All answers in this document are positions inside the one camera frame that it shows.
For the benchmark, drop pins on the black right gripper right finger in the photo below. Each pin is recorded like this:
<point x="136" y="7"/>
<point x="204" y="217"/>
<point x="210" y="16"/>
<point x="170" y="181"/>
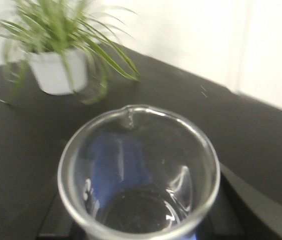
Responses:
<point x="241" y="213"/>

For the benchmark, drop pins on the clear glass beaker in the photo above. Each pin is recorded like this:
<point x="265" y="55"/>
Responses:
<point x="143" y="122"/>

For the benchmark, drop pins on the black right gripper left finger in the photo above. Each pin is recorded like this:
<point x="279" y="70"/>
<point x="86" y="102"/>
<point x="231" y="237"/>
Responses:
<point x="58" y="224"/>

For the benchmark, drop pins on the white plant pot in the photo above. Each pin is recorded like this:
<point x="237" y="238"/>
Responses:
<point x="50" y="72"/>

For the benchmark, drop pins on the green spider plant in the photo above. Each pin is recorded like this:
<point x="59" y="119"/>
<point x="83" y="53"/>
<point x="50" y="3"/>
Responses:
<point x="41" y="26"/>

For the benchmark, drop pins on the blue plastic tray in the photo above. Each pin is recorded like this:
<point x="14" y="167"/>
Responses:
<point x="139" y="188"/>

